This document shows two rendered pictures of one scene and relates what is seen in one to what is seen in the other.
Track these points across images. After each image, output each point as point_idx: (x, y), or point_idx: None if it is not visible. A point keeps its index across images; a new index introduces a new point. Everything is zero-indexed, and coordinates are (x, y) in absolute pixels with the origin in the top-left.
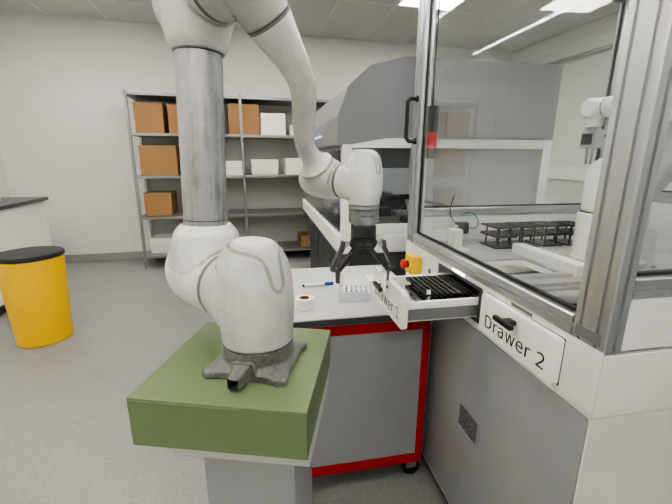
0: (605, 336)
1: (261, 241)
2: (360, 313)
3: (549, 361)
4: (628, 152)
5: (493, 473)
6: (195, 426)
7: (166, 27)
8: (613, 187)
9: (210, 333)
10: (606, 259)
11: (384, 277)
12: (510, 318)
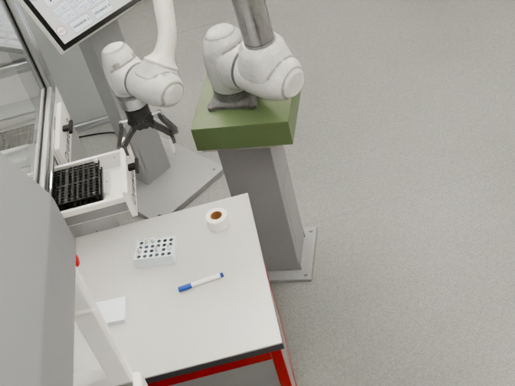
0: (52, 78)
1: (214, 31)
2: (158, 220)
3: (67, 116)
4: (15, 1)
5: (103, 229)
6: None
7: None
8: (22, 19)
9: (278, 109)
10: (37, 49)
11: (130, 147)
12: (63, 128)
